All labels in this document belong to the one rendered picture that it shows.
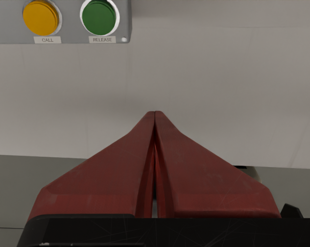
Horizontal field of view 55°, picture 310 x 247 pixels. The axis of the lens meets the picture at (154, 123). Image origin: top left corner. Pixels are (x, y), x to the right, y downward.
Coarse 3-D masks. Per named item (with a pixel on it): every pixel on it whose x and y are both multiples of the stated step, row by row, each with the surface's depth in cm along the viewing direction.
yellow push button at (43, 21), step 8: (40, 0) 35; (24, 8) 35; (32, 8) 35; (40, 8) 35; (48, 8) 35; (24, 16) 35; (32, 16) 35; (40, 16) 35; (48, 16) 35; (56, 16) 35; (32, 24) 36; (40, 24) 36; (48, 24) 36; (56, 24) 36; (40, 32) 36; (48, 32) 36
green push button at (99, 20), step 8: (96, 0) 35; (88, 8) 35; (96, 8) 35; (104, 8) 35; (112, 8) 35; (88, 16) 35; (96, 16) 35; (104, 16) 35; (112, 16) 35; (88, 24) 36; (96, 24) 36; (104, 24) 36; (112, 24) 36; (96, 32) 36; (104, 32) 36
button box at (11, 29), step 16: (0, 0) 35; (16, 0) 35; (32, 0) 35; (48, 0) 35; (64, 0) 35; (80, 0) 35; (112, 0) 35; (128, 0) 36; (0, 16) 36; (16, 16) 36; (64, 16) 36; (80, 16) 36; (128, 16) 37; (0, 32) 37; (16, 32) 37; (32, 32) 37; (64, 32) 37; (80, 32) 37; (112, 32) 37; (128, 32) 38
